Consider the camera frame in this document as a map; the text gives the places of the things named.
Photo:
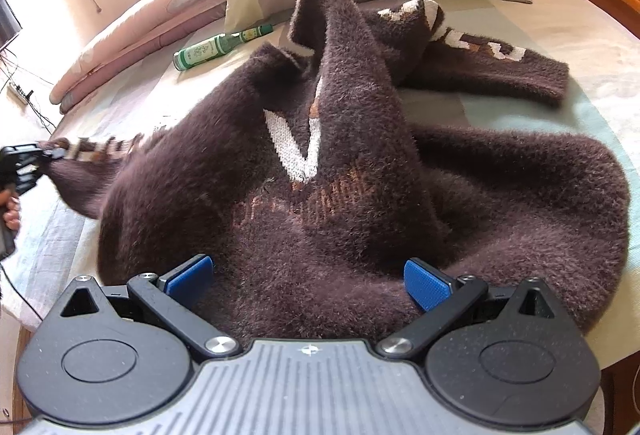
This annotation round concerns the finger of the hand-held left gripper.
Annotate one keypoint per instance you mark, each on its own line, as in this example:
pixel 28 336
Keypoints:
pixel 52 155

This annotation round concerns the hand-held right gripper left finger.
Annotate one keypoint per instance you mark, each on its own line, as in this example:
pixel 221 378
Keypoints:
pixel 190 277

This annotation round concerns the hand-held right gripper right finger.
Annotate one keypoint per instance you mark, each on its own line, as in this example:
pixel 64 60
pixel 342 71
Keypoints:
pixel 425 285

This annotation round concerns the brown fuzzy sweater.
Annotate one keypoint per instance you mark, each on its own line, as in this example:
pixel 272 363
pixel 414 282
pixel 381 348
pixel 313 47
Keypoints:
pixel 350 215

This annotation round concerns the person's left hand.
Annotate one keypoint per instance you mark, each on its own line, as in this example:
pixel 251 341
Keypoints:
pixel 9 215

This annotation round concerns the black television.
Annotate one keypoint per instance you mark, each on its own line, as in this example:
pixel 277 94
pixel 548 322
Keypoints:
pixel 9 20

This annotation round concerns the pink folded quilt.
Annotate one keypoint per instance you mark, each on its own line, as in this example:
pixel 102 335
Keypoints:
pixel 150 25

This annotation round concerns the green glass bottle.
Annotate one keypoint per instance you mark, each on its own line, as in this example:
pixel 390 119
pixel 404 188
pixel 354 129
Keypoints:
pixel 205 52

